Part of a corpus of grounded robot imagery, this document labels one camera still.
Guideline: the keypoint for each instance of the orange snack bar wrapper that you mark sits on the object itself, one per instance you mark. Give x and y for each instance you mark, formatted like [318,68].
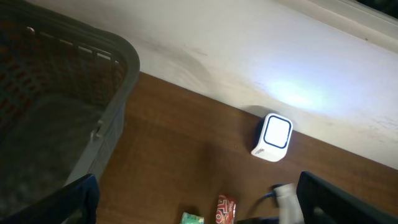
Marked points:
[225,212]

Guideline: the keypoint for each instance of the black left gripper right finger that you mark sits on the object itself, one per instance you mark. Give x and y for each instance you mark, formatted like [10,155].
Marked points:
[322,202]

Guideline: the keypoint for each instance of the small green tissue pack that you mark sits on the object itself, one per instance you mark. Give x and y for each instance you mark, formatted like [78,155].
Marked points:
[191,219]

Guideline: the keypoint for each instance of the grey plastic basket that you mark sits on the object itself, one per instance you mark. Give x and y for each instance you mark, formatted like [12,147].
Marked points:
[64,86]

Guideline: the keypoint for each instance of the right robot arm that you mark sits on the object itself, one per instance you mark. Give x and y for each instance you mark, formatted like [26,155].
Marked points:
[285,198]

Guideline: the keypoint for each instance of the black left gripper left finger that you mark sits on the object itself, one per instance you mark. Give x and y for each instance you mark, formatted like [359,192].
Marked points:
[82,194]

